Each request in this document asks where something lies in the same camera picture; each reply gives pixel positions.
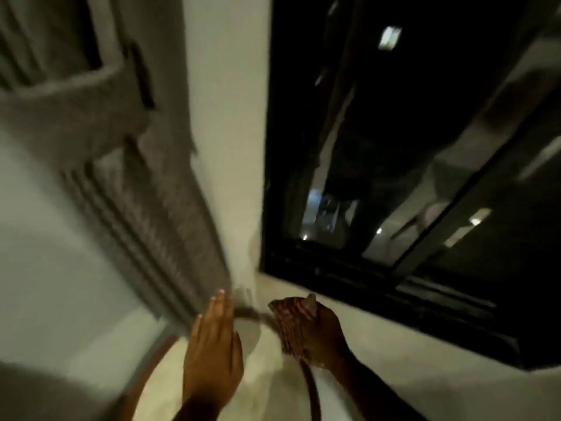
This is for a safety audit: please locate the grey cloth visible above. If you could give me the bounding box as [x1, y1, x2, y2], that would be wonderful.
[0, 358, 129, 421]

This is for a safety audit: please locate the person's left hand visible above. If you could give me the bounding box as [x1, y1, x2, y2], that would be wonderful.
[181, 289, 245, 408]

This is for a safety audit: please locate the grey curtain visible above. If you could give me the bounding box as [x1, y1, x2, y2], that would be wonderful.
[0, 0, 234, 322]

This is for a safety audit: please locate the person's right hand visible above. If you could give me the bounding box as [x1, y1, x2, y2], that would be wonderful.
[267, 294, 352, 373]

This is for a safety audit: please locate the person's left forearm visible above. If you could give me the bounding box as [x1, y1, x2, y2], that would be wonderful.
[172, 396, 225, 421]

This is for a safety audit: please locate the black-framed window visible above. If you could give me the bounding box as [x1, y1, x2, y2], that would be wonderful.
[260, 0, 561, 372]

